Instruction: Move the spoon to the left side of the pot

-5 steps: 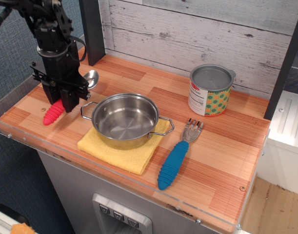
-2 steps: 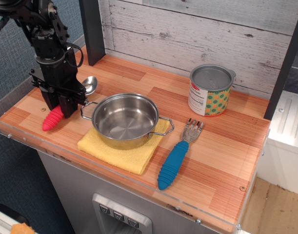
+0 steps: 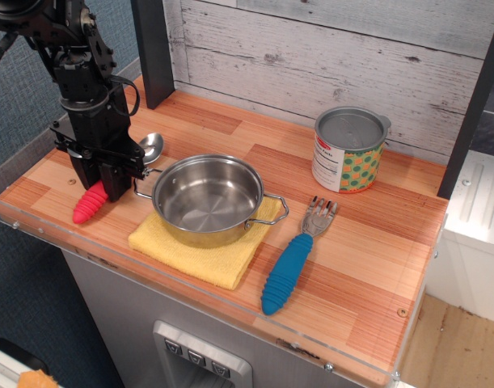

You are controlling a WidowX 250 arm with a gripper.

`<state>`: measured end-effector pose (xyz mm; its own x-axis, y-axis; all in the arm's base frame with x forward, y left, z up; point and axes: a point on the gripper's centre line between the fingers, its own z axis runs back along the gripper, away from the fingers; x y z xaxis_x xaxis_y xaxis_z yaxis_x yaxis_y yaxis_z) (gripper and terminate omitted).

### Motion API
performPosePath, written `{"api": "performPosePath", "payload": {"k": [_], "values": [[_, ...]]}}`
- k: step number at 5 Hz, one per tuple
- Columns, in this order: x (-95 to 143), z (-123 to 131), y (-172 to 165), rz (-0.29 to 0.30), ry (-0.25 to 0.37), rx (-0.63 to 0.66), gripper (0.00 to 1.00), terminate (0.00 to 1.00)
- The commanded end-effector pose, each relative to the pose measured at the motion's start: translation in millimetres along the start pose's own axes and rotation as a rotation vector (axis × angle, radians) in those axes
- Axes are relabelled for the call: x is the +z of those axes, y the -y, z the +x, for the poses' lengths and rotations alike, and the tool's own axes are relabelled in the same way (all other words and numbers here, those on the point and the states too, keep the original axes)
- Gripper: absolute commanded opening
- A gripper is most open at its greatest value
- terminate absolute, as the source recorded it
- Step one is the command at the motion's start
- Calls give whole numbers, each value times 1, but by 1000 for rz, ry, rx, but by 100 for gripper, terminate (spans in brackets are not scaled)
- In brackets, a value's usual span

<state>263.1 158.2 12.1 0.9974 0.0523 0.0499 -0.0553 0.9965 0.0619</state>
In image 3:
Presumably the dark grey right post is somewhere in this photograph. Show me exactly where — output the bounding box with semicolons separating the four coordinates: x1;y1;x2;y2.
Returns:
437;33;494;200

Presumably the grey toy kitchen cabinet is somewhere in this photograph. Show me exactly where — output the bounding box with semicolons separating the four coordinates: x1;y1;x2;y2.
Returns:
64;251;391;387

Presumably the toy food can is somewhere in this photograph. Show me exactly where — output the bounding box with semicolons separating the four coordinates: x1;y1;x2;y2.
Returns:
311;107;391;193

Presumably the silver dispenser button panel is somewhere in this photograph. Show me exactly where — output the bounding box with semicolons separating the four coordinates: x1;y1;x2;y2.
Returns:
153;320;254;387

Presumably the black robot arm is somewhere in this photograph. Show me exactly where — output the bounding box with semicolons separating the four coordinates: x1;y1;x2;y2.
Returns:
0;1;146;202

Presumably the white cabinet at right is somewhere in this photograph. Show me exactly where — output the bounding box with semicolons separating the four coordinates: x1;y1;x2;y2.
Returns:
425;150;494;321

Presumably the silver steel pan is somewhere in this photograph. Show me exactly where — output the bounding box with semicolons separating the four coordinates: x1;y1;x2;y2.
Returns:
134;154;289;248

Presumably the yellow folded cloth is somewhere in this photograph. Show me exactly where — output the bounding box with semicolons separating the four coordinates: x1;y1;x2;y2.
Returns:
128;213;271;290

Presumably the orange object bottom left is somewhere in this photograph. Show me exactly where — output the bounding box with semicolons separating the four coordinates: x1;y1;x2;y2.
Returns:
17;369;59;388

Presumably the blue handled metal fork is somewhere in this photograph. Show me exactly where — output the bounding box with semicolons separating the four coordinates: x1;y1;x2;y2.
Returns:
261;196;338;316

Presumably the red handled metal spoon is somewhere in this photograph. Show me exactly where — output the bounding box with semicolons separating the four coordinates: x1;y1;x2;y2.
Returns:
72;133;164;225

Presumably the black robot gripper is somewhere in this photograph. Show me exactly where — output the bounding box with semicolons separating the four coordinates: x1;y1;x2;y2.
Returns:
50;99;145;202

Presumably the dark grey left post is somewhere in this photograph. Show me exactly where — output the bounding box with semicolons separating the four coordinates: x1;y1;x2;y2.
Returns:
131;0;175;109

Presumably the dark grey post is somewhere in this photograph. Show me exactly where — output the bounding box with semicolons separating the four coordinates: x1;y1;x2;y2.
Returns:
131;0;175;109
437;33;494;200

